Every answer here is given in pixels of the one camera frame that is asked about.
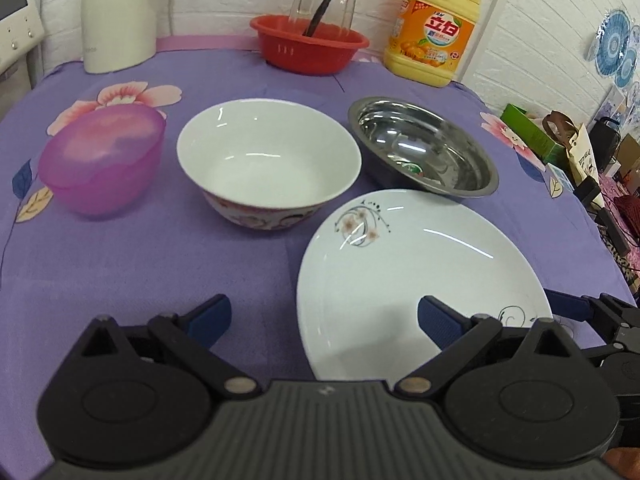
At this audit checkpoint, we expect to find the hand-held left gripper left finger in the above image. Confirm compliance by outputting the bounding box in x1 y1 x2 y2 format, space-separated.
80 295 261 397

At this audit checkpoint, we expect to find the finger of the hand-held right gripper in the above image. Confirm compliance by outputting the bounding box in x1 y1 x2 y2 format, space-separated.
546 287 640 356

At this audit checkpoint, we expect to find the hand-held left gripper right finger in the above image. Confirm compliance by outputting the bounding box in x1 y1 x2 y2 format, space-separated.
392 295 576 401

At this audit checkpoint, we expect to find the white floral plate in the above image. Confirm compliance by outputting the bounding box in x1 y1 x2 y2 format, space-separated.
296 189 555 382

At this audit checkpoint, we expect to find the white ceramic bowl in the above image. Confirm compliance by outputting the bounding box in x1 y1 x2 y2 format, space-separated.
176 100 362 233

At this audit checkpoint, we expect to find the stainless steel bowl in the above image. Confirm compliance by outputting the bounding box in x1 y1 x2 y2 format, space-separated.
347 96 500 200

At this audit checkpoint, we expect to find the purple plastic bowl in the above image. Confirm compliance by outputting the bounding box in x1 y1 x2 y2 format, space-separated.
39 105 167 218

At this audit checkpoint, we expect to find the purple floral tablecloth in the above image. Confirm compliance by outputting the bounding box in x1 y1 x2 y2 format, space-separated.
0 35 638 471

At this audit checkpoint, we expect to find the black power strip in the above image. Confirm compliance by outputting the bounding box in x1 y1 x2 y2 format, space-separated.
595 207 633 257

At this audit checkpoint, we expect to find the black power adapter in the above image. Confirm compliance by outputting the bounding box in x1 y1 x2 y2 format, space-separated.
575 175 602 207

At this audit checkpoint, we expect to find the beige paper tote bag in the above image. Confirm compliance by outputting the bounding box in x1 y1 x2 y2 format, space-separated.
542 112 601 196

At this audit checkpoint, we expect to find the black box device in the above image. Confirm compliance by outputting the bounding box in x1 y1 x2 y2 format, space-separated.
590 117 623 171

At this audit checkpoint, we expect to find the green box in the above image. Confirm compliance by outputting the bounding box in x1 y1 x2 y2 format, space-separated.
500 103 568 166

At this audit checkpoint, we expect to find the red plastic basket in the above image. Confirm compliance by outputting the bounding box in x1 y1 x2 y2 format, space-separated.
249 14 371 77

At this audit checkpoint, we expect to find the yellow detergent bottle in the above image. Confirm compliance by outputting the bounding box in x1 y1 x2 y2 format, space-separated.
383 0 496 88

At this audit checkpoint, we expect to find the white thermos jug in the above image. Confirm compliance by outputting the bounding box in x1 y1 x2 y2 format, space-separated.
81 0 173 75

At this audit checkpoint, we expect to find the white appliance with screen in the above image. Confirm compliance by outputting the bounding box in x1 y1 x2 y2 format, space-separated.
0 0 45 81

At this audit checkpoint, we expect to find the wall poster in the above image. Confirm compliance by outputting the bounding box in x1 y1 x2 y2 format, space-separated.
597 85 640 132

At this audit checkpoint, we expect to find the large blue round wall decoration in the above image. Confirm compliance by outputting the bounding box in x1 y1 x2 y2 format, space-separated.
593 8 632 75

